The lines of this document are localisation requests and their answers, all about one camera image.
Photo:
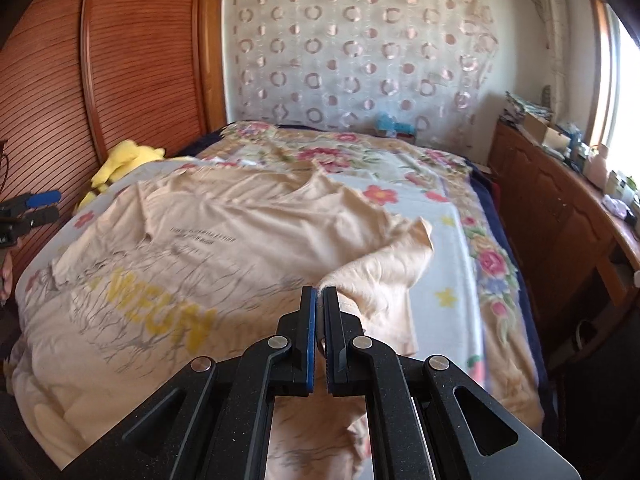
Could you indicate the blue box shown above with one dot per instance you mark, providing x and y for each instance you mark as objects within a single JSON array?
[{"x": 395, "y": 126}]

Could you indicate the cardboard box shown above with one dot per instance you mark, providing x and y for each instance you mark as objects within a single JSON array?
[{"x": 537, "y": 129}]

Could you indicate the person's left hand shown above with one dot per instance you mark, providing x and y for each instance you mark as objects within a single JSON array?
[{"x": 5, "y": 277}]

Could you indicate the yellow plush toy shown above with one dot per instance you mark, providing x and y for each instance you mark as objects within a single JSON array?
[{"x": 122, "y": 160}]

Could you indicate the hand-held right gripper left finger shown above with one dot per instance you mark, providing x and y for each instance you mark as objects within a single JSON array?
[{"x": 311, "y": 340}]

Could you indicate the beige printed t-shirt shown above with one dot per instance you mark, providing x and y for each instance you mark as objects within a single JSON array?
[{"x": 200, "y": 240}]

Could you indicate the sheer circle-pattern curtain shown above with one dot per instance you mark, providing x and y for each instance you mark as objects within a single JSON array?
[{"x": 360, "y": 50}]

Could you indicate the wooden cabinet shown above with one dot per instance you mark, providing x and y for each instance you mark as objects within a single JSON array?
[{"x": 550, "y": 210}]

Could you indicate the dark blue bed sheet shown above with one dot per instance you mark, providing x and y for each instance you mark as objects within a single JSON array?
[{"x": 530, "y": 310}]

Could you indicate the white window curtain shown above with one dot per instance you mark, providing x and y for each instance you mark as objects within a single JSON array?
[{"x": 547, "y": 35}]

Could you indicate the pale pink bottle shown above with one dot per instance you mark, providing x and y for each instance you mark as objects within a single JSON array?
[{"x": 596, "y": 167}]

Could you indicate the wooden slatted wardrobe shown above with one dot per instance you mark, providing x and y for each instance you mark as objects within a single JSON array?
[{"x": 100, "y": 60}]

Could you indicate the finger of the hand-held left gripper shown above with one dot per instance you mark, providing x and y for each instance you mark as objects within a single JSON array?
[
  {"x": 44, "y": 198},
  {"x": 44, "y": 217}
]

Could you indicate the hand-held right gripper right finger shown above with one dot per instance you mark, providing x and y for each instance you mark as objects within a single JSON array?
[{"x": 332, "y": 340}]

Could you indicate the floral blanket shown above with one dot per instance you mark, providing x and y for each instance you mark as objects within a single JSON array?
[{"x": 350, "y": 152}]

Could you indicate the white flower-print sheet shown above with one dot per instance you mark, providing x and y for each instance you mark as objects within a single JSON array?
[{"x": 445, "y": 240}]

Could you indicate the window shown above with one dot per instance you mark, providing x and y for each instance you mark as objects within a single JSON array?
[{"x": 622, "y": 100}]

